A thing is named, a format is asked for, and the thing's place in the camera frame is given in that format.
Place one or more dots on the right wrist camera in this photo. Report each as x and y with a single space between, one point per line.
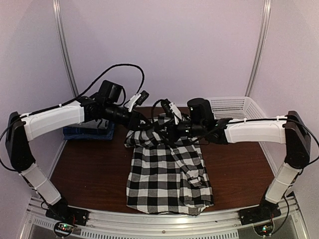
199 110

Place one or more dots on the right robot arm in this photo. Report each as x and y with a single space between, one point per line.
285 141

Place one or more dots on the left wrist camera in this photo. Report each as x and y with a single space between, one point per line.
109 92

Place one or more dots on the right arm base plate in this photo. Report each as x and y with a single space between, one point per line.
258 214

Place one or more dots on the black white checkered shirt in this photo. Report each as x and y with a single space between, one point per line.
165 180

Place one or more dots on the left aluminium frame post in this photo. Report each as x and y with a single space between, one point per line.
63 45

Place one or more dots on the circuit board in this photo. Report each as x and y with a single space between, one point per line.
264 230
62 229

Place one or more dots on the right circuit board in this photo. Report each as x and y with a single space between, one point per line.
264 230

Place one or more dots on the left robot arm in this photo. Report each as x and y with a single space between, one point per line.
26 129

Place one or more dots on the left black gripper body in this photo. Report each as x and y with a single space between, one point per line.
109 114

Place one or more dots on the aluminium frame post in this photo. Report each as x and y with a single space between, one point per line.
63 45
265 21

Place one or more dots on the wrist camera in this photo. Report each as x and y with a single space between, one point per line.
109 92
199 110

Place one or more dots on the folded blue plaid shirt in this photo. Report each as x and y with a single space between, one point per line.
80 133

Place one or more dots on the aluminium front rail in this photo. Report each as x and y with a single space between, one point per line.
224 224

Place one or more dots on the white plastic basket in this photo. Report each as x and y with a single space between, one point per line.
235 108

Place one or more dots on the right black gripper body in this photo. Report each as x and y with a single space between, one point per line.
196 130

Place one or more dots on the right aluminium frame post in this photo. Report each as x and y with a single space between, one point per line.
265 21

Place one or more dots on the left circuit board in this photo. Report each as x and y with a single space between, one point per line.
62 229

